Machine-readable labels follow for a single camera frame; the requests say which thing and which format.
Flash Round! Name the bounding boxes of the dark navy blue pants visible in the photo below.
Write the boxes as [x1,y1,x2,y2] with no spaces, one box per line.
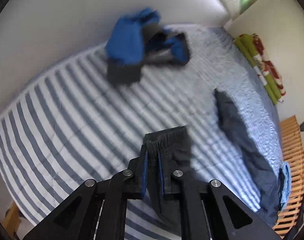
[143,90,289,232]

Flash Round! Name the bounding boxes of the light blue denim jeans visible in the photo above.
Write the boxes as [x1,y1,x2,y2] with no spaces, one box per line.
[279,161,292,210]

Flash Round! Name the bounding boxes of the blue white striped bedspread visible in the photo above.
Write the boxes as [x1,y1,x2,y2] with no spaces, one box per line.
[0,25,283,239]

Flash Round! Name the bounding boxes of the green red floral folded blanket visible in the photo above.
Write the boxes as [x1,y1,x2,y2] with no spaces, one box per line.
[234,34,286,105]

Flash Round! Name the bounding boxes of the wooden slatted bed frame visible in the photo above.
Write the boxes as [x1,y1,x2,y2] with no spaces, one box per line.
[273,115,304,239]

